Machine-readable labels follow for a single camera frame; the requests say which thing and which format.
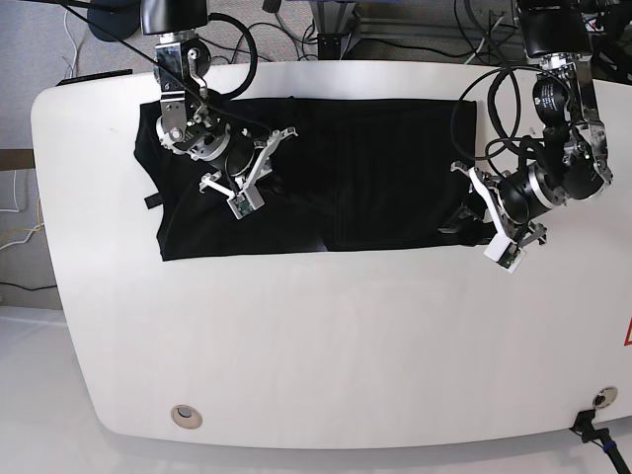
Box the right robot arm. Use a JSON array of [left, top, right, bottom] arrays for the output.
[[134, 1, 297, 213]]

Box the black table clamp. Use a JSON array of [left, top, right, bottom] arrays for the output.
[[570, 409, 631, 474]]

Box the red warning sticker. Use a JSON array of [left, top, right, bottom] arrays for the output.
[[624, 319, 632, 347]]

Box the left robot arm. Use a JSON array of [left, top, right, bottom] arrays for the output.
[[440, 1, 613, 256]]

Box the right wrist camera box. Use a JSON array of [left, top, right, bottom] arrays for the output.
[[227, 186, 265, 220]]

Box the white cable on floor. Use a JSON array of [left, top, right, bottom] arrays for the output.
[[0, 170, 45, 251]]

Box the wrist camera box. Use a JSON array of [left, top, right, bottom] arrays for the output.
[[484, 233, 526, 274], [227, 186, 265, 220]]

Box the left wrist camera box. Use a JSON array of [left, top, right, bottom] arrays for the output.
[[484, 233, 526, 274]]

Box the table grommet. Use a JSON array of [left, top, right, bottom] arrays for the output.
[[592, 386, 618, 410], [171, 405, 202, 430]]

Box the right table grommet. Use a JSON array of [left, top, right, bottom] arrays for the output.
[[592, 386, 618, 410]]

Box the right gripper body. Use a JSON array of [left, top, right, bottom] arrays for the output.
[[198, 126, 298, 198]]

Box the aluminium frame rail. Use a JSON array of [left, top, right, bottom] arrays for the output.
[[308, 1, 359, 60]]

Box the black T-shirt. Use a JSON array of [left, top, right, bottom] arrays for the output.
[[155, 98, 477, 261]]

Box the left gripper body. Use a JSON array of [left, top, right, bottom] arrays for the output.
[[450, 161, 547, 252]]

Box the left table grommet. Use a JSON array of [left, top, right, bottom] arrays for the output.
[[171, 405, 202, 430]]

